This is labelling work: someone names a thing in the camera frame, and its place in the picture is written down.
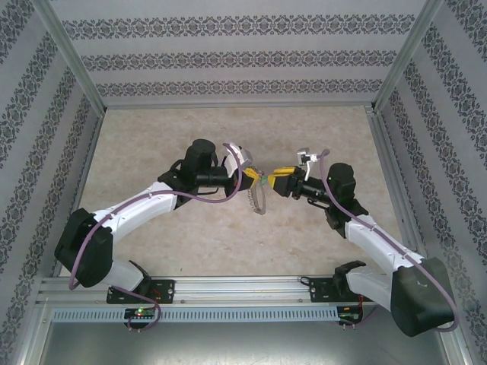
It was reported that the grey metal panel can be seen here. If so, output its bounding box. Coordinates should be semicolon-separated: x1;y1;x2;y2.
37;321;457;365

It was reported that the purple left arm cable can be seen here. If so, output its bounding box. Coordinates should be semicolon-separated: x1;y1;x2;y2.
68;142;244;334

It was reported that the right controller board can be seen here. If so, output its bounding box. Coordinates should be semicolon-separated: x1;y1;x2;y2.
337;305;365;327

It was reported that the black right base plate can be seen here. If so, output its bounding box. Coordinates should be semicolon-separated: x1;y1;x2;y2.
310;278;380;304

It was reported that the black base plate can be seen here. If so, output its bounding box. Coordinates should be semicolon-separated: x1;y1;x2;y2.
106;279;177;305
310;278;380;304

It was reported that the slotted grey cable duct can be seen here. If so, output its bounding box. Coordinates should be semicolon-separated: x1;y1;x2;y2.
51;306;339;323

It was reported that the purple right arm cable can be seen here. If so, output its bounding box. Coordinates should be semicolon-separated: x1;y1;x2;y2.
321;148;457;334

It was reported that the clear keyring loop with rings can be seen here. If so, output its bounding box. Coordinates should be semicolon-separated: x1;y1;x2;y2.
246;173;269;214

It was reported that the controller board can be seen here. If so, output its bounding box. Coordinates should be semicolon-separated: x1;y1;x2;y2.
121;306;159;332
337;305;365;327

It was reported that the aluminium mounting rail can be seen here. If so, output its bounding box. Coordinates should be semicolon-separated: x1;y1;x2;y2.
36;275;456;305

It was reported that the aluminium side rail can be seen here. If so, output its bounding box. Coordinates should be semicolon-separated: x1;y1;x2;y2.
364;106;434;275

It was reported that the left controller board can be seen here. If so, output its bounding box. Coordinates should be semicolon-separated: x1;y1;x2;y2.
121;306;159;332

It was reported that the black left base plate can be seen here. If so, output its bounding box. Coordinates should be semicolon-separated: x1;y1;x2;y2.
106;279;177;305

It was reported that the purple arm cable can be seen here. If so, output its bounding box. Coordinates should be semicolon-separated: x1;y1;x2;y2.
321;148;457;334
68;142;244;334

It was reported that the aluminium frame post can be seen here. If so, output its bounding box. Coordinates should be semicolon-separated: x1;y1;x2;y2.
30;0;107;115
371;0;446;113

